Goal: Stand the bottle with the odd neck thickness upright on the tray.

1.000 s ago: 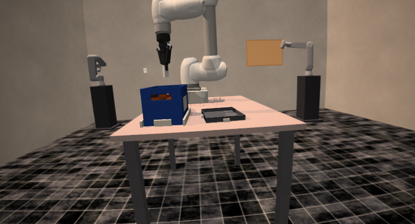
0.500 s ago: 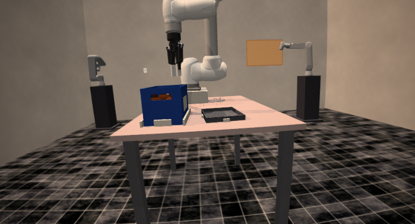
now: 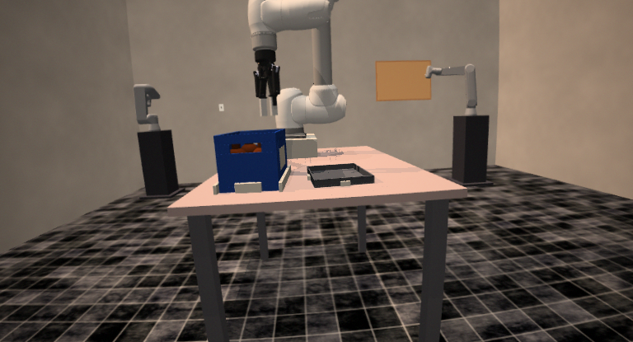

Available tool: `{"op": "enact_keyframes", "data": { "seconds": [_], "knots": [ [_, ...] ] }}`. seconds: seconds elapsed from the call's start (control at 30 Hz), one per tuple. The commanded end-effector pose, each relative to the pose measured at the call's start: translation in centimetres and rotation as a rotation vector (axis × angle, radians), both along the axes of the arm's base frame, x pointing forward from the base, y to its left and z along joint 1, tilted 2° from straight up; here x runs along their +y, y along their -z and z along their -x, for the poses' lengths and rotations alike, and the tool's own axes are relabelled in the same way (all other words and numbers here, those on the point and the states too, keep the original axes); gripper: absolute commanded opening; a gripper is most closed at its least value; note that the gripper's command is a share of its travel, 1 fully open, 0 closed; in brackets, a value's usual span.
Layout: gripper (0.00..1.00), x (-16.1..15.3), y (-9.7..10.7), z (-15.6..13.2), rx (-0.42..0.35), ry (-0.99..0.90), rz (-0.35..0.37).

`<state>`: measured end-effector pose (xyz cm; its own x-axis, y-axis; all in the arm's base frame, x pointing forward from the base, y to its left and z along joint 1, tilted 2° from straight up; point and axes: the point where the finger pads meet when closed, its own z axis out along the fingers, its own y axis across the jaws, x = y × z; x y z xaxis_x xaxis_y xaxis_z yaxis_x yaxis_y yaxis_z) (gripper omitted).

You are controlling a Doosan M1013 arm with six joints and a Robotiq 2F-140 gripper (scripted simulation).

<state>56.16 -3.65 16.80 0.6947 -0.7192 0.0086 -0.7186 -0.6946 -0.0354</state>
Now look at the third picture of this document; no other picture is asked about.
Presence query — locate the blue divided crate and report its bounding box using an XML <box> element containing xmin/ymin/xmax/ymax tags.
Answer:
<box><xmin>213</xmin><ymin>129</ymin><xmax>288</xmax><ymax>193</ymax></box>

